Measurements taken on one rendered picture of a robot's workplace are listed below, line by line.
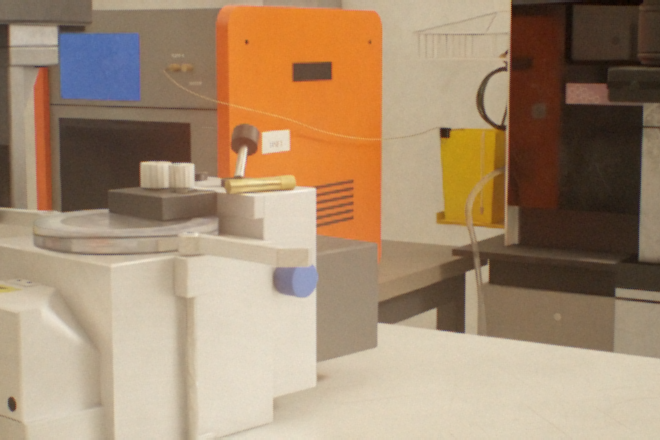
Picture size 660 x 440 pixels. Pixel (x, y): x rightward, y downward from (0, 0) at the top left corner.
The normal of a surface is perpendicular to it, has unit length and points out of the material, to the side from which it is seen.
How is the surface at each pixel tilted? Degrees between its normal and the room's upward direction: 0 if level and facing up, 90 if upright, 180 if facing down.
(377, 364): 0
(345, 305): 90
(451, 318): 90
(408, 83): 90
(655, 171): 90
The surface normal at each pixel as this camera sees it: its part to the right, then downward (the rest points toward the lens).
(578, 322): -0.52, 0.11
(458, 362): 0.00, -0.99
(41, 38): 0.89, 0.06
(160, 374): 0.73, 0.09
